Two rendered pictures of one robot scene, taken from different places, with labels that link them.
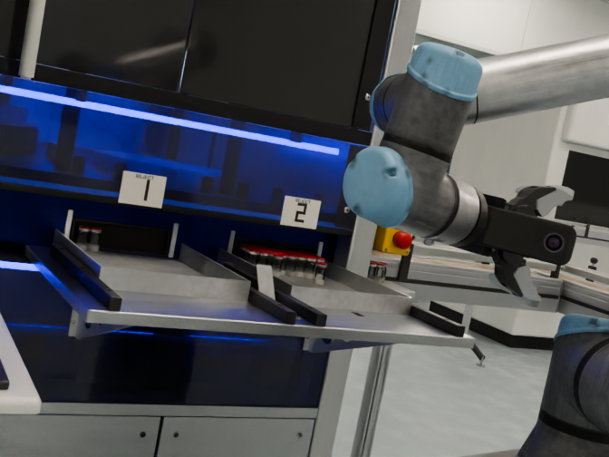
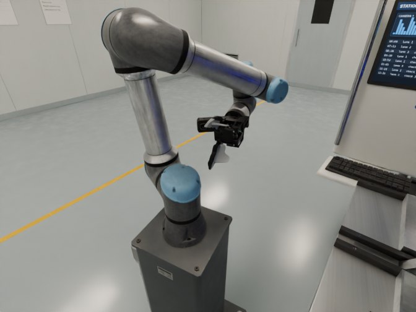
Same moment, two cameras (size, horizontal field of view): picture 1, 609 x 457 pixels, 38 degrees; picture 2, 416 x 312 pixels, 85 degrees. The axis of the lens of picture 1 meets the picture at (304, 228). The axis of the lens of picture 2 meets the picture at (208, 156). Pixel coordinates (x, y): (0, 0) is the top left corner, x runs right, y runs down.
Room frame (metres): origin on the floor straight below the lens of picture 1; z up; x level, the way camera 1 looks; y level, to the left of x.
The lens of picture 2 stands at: (1.63, -0.54, 1.41)
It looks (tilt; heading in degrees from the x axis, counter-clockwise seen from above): 31 degrees down; 157
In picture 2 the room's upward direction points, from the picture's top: straight up
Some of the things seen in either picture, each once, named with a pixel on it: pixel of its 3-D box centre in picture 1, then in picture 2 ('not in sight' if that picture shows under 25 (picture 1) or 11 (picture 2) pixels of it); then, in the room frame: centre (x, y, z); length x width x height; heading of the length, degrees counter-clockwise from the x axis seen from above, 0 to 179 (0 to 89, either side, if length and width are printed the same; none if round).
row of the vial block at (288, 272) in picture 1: (285, 265); not in sight; (1.82, 0.02, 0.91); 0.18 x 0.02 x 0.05; 119
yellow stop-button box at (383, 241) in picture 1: (390, 236); not in sight; (1.95, -0.19, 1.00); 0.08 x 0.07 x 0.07; 29
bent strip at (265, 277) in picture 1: (278, 290); (389, 252); (1.47, 0.02, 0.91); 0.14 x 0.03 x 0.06; 30
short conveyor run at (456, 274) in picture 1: (447, 267); not in sight; (2.21, -0.37, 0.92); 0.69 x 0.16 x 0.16; 119
